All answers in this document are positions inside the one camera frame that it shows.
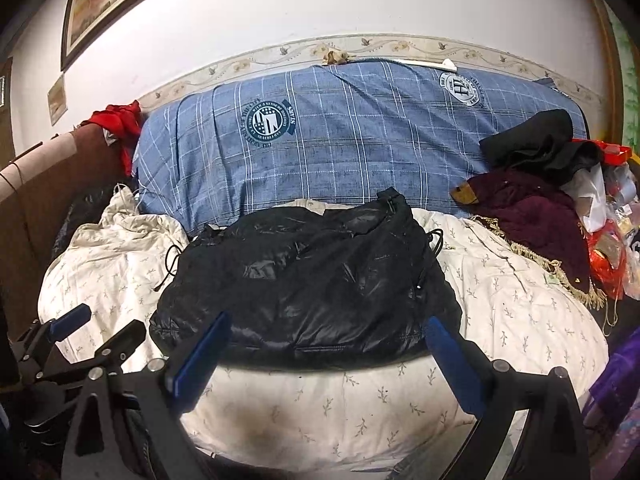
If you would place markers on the wooden door frame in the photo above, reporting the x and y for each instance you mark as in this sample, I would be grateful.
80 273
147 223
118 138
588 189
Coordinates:
622 74

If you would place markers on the white floral duvet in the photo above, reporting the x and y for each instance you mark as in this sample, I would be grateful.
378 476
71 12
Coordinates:
513 310

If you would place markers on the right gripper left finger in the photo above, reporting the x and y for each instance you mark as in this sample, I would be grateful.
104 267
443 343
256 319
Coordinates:
127 425

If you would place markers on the blue plaid quilt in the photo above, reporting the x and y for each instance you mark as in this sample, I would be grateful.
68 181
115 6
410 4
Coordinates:
339 134

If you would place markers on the dark maroon garment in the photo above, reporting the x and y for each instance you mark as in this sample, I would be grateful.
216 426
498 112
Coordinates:
533 214

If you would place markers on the red cloth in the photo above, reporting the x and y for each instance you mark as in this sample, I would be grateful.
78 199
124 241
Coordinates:
123 123

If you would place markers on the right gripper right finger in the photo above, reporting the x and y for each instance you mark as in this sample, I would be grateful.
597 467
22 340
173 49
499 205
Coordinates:
553 444

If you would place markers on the white plastic bag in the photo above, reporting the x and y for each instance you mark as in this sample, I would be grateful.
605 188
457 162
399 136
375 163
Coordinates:
587 191

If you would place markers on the black garment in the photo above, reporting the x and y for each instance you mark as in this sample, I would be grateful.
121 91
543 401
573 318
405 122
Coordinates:
543 146

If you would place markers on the small wall picture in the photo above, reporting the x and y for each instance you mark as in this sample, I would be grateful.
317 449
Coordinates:
57 100

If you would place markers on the purple floral fabric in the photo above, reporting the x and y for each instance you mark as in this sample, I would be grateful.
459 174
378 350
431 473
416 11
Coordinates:
611 415

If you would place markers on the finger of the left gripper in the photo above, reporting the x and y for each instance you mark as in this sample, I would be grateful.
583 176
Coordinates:
67 322
42 370

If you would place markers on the black puffer jacket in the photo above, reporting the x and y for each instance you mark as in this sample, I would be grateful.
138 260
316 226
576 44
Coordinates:
341 290

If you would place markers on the red plastic bag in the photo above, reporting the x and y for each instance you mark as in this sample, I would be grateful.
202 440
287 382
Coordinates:
607 258

